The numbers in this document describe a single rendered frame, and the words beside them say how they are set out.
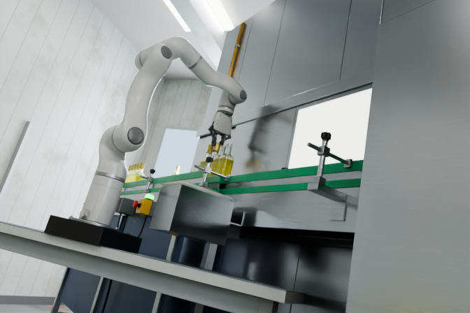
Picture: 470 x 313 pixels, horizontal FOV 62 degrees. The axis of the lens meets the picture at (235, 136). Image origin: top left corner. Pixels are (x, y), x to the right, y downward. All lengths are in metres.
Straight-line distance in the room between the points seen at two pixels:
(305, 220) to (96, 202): 0.79
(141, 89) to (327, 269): 1.00
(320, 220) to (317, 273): 0.31
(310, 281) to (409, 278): 0.71
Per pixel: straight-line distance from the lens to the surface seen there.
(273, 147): 1.77
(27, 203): 4.55
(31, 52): 4.44
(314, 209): 1.21
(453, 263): 0.75
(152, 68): 1.72
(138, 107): 1.67
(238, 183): 1.60
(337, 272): 1.39
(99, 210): 1.58
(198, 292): 1.32
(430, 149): 0.83
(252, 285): 1.21
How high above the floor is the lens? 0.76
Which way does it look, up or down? 19 degrees up
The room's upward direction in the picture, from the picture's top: 13 degrees clockwise
